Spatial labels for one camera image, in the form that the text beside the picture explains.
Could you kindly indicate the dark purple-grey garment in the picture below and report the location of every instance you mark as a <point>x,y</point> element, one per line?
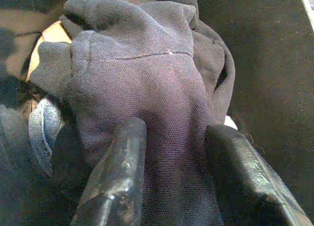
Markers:
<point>147,83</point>

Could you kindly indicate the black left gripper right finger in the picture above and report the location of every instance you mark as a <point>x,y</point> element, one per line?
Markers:
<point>247,177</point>

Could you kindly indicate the blue denim garment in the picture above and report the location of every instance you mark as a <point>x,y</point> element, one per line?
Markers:
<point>43,137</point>

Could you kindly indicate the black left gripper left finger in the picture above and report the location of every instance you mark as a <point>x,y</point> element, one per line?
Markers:
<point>117,177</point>

